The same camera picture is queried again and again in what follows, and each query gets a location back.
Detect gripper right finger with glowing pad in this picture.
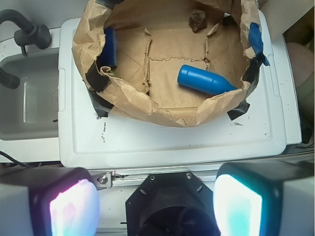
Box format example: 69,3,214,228
213,161,315,236

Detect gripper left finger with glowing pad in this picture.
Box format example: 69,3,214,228
0,167,100,236

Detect blue plastic bottle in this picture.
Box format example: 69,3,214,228
177,64,237,95

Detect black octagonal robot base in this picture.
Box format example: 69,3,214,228
126,172,221,236

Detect black tape piece front right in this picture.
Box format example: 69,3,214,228
227,53,265,120

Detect black tape piece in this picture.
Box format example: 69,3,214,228
227,53,265,120
86,61,114,118

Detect black tape piece front left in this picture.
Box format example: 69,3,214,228
86,61,114,118

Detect blue sponge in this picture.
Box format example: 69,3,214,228
100,28,118,67

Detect blue tape strip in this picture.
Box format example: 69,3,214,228
249,22,270,66

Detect dark grey faucet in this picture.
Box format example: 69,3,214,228
0,9,52,89

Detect brown paper bag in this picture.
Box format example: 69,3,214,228
72,0,261,127

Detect brown rock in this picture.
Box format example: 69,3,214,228
189,9,207,33

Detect aluminium extrusion rail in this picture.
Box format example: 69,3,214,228
89,163,221,190

